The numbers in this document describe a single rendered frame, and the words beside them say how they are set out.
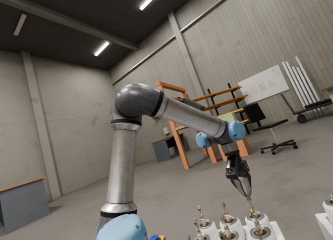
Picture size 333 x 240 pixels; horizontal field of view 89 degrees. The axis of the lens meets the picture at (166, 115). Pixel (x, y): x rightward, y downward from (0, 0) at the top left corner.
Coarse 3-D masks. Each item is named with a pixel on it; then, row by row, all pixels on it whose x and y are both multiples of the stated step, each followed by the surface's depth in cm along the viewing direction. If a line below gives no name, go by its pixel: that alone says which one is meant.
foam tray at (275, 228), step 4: (272, 224) 78; (276, 224) 77; (244, 228) 82; (272, 228) 77; (276, 228) 74; (244, 232) 81; (248, 232) 78; (276, 232) 72; (280, 232) 71; (276, 236) 70; (280, 236) 69
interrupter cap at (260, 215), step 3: (249, 213) 79; (258, 213) 77; (261, 213) 76; (246, 216) 77; (249, 216) 77; (252, 216) 76; (258, 216) 75; (261, 216) 74; (264, 216) 74; (249, 219) 74; (252, 219) 74; (258, 219) 72; (261, 219) 72
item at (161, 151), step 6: (168, 138) 802; (180, 138) 835; (156, 144) 732; (162, 144) 714; (168, 144) 826; (174, 144) 857; (186, 144) 821; (156, 150) 734; (162, 150) 716; (168, 150) 698; (186, 150) 820; (156, 156) 736; (162, 156) 717; (168, 156) 698
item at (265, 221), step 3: (267, 216) 74; (246, 219) 76; (264, 219) 72; (267, 219) 72; (246, 222) 75; (249, 222) 74; (252, 222) 73; (261, 222) 71; (264, 222) 71; (267, 222) 72; (249, 225) 74; (252, 225) 72; (261, 225) 71; (264, 225) 71; (267, 225) 71; (270, 225) 72; (249, 228) 74; (270, 228) 72; (249, 231) 75
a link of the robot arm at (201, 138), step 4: (200, 132) 77; (196, 136) 77; (200, 136) 74; (204, 136) 73; (208, 136) 73; (196, 140) 78; (200, 140) 75; (204, 140) 73; (208, 140) 73; (212, 140) 71; (200, 144) 76; (204, 144) 73; (208, 144) 73; (212, 144) 74; (216, 144) 73
